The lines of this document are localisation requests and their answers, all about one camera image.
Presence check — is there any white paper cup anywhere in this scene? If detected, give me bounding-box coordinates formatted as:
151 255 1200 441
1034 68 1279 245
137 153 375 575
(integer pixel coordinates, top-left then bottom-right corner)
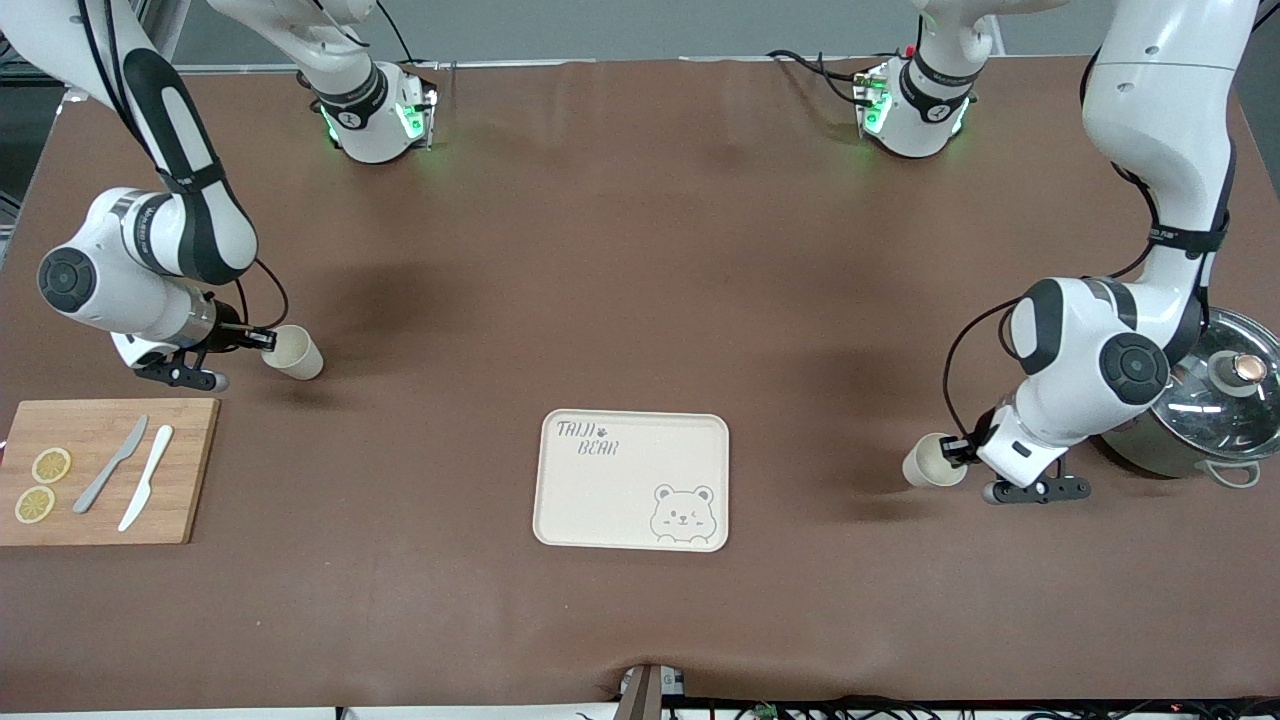
902 432 969 490
262 325 325 382

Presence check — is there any cream bear print tray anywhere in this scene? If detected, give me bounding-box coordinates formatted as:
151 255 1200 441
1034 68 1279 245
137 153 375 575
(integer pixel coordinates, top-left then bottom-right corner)
532 409 731 553

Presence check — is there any bamboo cutting board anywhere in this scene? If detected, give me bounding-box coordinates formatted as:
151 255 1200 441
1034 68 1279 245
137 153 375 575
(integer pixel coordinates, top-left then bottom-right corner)
0 398 221 547

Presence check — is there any white plastic knife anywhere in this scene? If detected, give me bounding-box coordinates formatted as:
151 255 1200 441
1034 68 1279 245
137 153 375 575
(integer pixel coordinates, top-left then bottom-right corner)
117 424 175 533

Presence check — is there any grey plastic knife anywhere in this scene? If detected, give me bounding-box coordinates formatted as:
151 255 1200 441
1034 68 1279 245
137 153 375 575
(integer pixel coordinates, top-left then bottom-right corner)
72 414 150 516

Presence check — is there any grey electric cooking pot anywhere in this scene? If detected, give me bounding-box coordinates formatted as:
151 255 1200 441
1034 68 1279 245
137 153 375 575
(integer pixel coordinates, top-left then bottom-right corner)
1098 308 1280 490

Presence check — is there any glass pot lid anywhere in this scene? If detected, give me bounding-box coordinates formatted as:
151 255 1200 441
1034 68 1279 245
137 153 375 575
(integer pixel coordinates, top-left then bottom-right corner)
1148 308 1280 463

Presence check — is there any brown table cover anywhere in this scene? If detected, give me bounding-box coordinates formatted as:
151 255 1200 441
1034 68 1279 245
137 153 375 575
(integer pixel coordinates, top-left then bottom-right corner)
0 55 1280 713

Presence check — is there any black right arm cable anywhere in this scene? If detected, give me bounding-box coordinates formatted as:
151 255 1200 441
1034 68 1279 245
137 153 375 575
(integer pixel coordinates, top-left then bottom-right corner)
75 0 292 336

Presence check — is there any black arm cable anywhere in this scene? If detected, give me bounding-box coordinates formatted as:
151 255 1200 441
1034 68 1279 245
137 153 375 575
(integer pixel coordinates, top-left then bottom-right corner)
75 0 292 336
941 45 1236 446

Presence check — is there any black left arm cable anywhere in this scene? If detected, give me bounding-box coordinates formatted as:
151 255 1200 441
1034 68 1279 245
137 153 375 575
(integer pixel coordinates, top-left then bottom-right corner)
941 45 1236 446

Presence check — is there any black right base cable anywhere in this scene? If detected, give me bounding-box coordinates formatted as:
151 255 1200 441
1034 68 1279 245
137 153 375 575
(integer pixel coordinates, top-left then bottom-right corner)
372 0 441 73

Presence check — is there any black base cable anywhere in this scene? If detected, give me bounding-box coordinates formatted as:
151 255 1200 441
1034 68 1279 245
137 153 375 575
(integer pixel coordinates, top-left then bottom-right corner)
372 0 441 73
765 48 886 109

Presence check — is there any metal camera stand bracket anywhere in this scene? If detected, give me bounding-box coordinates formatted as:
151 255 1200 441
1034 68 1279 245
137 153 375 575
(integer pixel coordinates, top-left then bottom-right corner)
617 662 689 720

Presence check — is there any black left base cable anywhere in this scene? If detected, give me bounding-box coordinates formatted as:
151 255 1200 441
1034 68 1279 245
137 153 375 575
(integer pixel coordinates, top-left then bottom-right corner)
765 48 886 109

